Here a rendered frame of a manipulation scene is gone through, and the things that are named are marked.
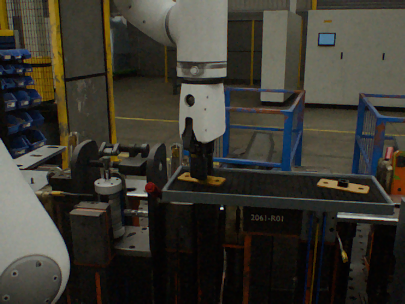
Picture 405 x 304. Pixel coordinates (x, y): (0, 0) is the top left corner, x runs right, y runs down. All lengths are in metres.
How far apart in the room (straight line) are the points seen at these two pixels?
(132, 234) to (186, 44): 0.50
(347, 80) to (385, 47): 0.95
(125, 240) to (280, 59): 7.97
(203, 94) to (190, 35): 0.09
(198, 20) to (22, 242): 0.40
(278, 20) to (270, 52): 0.65
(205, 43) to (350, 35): 8.13
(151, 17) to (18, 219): 0.40
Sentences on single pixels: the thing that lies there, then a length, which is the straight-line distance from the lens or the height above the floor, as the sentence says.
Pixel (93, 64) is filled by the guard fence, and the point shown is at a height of 1.16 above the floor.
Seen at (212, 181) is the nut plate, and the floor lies 1.16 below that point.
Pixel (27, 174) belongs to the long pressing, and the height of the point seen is 1.00.
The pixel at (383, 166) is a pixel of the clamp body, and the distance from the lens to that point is 1.26.
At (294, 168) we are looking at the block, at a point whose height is 1.03.
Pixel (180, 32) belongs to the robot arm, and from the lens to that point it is 0.66.
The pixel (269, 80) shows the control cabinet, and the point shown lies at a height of 0.55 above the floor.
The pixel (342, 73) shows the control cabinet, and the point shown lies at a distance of 8.75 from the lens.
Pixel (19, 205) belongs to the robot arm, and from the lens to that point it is 0.48.
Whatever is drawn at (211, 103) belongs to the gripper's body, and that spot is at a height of 1.31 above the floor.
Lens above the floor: 1.41
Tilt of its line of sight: 16 degrees down
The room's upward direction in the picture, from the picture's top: straight up
